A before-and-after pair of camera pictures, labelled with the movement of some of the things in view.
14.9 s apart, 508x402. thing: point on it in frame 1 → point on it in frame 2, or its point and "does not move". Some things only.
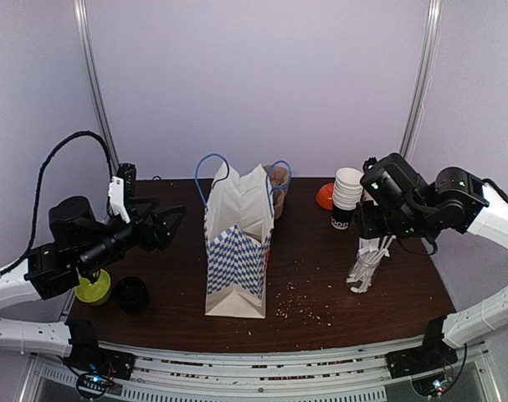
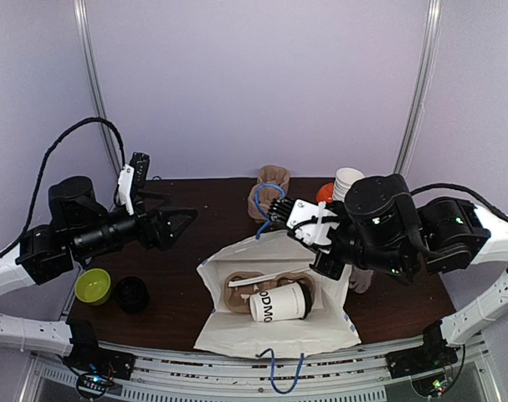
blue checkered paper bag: [239, 217] → [330, 324]
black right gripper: [369, 224] → [328, 265]
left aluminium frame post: [96, 78] does not move
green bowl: [94, 292] does not move
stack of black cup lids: [131, 294] does not move
